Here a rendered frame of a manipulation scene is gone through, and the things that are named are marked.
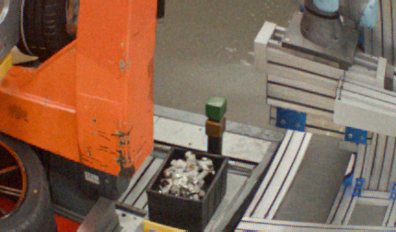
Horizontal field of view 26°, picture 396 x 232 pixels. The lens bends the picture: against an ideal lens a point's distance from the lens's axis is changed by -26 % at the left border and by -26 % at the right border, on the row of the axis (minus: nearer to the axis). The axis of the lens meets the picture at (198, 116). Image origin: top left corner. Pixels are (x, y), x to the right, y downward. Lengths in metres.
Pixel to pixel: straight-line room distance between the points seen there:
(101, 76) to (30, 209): 0.43
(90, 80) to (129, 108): 0.12
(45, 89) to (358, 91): 0.85
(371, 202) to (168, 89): 1.27
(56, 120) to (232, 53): 1.67
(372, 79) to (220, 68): 1.55
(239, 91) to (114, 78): 1.53
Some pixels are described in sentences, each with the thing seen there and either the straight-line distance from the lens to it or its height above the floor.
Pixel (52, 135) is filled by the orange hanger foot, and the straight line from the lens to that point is 2.72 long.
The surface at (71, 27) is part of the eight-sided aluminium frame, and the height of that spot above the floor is 0.76.
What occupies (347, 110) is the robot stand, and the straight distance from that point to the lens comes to 2.61.
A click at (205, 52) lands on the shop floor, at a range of 4.24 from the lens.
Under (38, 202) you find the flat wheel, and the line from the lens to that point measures 2.60.
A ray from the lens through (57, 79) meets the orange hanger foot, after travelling 2.64.
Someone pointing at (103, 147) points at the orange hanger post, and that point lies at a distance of 2.64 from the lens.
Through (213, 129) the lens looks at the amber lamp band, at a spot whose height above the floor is 0.59.
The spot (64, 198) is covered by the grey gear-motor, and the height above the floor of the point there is 0.19.
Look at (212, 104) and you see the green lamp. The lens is 2.69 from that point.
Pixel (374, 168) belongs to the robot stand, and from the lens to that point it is 3.08.
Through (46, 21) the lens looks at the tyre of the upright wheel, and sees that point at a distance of 2.87.
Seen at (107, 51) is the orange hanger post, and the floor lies 0.87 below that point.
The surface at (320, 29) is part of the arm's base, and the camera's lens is 2.66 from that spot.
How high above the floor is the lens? 2.09
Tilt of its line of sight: 33 degrees down
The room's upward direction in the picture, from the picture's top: 1 degrees clockwise
